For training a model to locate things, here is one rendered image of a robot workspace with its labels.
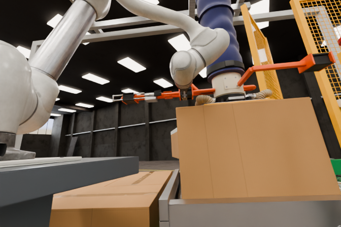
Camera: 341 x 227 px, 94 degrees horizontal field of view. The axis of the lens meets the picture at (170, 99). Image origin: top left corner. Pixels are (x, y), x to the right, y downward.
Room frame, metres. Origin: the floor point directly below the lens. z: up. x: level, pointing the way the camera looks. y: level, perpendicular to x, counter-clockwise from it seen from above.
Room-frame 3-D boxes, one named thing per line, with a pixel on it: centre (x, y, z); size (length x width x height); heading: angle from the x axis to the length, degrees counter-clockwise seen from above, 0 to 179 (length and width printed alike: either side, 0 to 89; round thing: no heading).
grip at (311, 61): (0.61, -0.62, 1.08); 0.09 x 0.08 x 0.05; 175
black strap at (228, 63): (0.89, -0.34, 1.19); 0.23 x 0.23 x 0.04
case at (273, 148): (0.91, -0.34, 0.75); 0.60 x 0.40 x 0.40; 85
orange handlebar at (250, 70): (0.79, -0.14, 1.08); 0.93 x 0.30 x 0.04; 85
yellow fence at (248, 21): (1.55, -1.05, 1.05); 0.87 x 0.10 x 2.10; 137
